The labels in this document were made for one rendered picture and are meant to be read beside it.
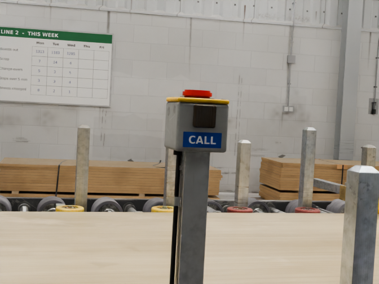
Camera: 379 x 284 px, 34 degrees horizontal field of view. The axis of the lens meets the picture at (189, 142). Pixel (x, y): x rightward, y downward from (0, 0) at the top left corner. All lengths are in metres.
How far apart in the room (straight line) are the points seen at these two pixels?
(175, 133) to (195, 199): 0.09
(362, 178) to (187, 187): 0.26
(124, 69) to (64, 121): 1.02
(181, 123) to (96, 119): 7.22
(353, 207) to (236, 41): 7.44
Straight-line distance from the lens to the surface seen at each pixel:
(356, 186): 0.93
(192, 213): 0.83
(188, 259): 0.84
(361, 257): 0.95
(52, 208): 2.29
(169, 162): 1.94
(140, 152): 8.07
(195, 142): 0.80
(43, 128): 8.01
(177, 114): 0.80
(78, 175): 1.90
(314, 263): 1.33
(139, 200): 2.48
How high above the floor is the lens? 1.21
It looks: 3 degrees down
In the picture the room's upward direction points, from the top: 3 degrees clockwise
